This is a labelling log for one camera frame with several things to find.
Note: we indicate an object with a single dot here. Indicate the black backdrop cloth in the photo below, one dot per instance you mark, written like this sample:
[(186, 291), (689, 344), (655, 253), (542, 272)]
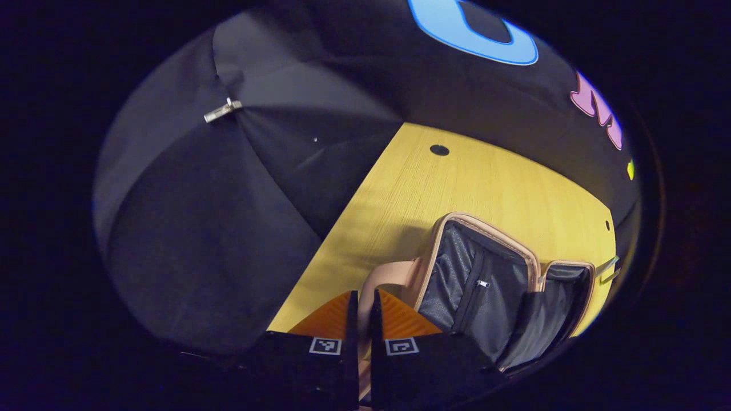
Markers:
[(228, 228)]

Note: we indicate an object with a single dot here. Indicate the silver metal cloth clip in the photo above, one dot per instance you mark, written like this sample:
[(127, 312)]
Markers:
[(223, 110)]

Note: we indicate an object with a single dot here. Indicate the pink suitcase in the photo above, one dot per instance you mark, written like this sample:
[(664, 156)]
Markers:
[(474, 285)]

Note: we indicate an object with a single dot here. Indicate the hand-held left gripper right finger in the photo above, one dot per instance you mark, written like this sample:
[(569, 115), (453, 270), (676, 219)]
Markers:
[(377, 342)]

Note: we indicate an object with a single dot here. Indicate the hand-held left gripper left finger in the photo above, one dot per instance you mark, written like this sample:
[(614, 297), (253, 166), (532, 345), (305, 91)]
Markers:
[(352, 342)]

